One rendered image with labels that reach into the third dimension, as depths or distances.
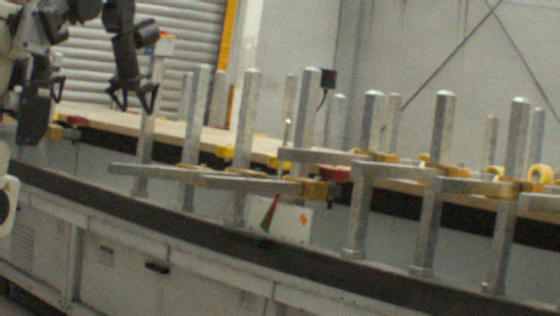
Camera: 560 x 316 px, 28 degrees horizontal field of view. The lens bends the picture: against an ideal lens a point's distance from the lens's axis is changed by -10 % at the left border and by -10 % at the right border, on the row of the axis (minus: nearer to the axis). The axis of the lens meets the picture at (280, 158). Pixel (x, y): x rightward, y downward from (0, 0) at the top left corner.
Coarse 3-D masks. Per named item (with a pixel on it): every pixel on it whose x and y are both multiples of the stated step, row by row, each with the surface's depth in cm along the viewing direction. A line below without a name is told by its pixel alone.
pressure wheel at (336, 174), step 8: (320, 168) 318; (328, 168) 316; (336, 168) 317; (320, 176) 317; (328, 176) 316; (336, 176) 315; (344, 176) 316; (336, 184) 319; (328, 200) 319; (328, 208) 319
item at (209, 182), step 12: (204, 180) 293; (216, 180) 294; (228, 180) 297; (240, 180) 299; (252, 180) 301; (264, 180) 305; (264, 192) 304; (276, 192) 306; (288, 192) 309; (300, 192) 311; (336, 192) 319
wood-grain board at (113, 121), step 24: (96, 120) 435; (120, 120) 462; (168, 120) 526; (216, 144) 373; (264, 144) 416; (288, 144) 440; (312, 168) 337; (408, 192) 306; (528, 216) 272; (552, 216) 266
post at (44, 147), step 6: (54, 54) 431; (60, 54) 431; (54, 60) 430; (60, 60) 432; (60, 66) 432; (54, 72) 431; (54, 90) 432; (54, 102) 433; (54, 108) 433; (42, 144) 432; (48, 144) 433; (42, 150) 432; (48, 150) 433; (42, 156) 432; (48, 156) 434
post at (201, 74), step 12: (204, 72) 353; (192, 84) 355; (204, 84) 354; (192, 96) 354; (204, 96) 354; (192, 108) 354; (204, 108) 355; (192, 120) 353; (192, 132) 353; (192, 144) 354; (192, 156) 354; (180, 192) 356; (192, 192) 356; (192, 204) 357
